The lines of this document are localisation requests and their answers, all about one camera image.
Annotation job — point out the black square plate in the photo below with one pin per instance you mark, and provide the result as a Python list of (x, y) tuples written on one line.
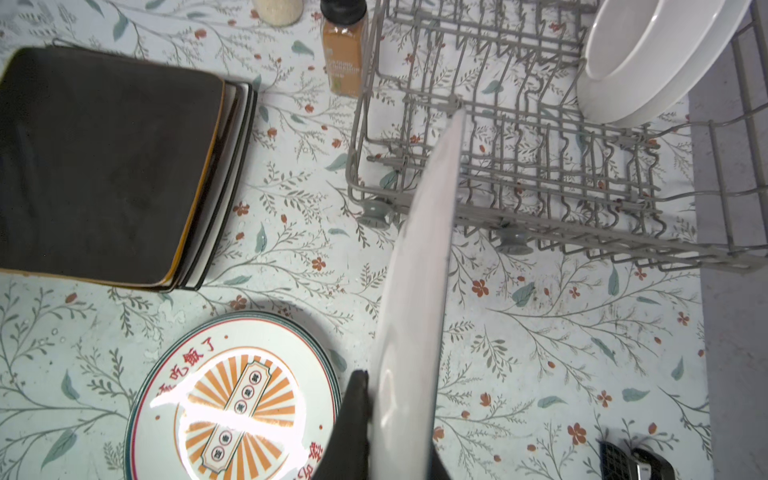
[(211, 187), (103, 161)]

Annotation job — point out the white square plate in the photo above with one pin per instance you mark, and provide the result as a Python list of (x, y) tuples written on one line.
[(237, 180), (217, 192)]

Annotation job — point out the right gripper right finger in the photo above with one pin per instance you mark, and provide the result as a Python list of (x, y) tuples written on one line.
[(437, 469)]

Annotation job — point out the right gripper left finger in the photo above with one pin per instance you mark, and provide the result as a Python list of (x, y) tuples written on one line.
[(346, 455)]

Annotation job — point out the salt grinder black lid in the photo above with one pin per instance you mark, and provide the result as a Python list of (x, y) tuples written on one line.
[(279, 13)]

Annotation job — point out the small amber spice jar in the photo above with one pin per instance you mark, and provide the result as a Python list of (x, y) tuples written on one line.
[(343, 33)]

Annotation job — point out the white round plate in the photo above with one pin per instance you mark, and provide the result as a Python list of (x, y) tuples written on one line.
[(641, 57), (247, 395), (407, 347)]

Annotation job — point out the grey wire dish rack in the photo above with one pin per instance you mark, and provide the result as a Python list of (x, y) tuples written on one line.
[(685, 189)]

